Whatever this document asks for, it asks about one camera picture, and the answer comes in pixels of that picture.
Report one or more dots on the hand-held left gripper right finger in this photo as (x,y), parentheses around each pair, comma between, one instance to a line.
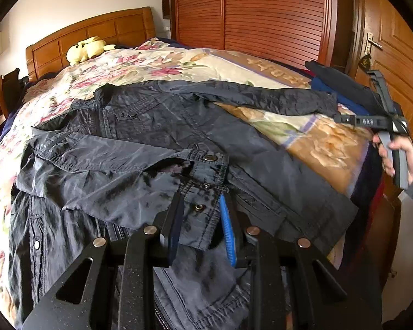
(227,230)

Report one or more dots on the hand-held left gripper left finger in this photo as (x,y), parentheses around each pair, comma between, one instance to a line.
(176,233)

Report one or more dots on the floral blanket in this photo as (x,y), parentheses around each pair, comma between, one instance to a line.
(316,144)

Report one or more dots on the dark folded garment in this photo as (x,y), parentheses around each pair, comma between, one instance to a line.
(337,75)

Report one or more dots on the blue folded garment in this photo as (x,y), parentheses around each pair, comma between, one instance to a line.
(347,105)

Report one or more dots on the wooden headboard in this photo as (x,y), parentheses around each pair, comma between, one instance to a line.
(89,31)

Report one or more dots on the yellow plush toy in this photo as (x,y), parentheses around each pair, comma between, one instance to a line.
(87,50)

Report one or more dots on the wooden louvered wardrobe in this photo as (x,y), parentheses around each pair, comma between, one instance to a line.
(261,10)

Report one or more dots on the dark navy jacket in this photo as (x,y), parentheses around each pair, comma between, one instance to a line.
(141,137)

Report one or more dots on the wooden door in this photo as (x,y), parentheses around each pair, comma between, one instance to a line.
(395,68)

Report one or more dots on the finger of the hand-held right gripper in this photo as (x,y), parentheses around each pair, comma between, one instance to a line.
(364,121)

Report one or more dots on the dark hanging door ornament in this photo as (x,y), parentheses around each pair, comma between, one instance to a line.
(365,62)

